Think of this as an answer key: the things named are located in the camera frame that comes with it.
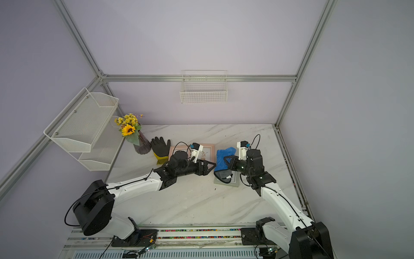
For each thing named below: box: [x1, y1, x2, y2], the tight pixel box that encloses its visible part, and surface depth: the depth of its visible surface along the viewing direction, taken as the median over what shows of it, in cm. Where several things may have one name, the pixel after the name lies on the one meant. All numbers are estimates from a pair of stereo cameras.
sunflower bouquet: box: [114, 113, 142, 146], surface depth 87 cm
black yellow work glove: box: [150, 136, 171, 165], surface depth 106 cm
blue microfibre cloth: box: [214, 146, 237, 172], surface depth 79 cm
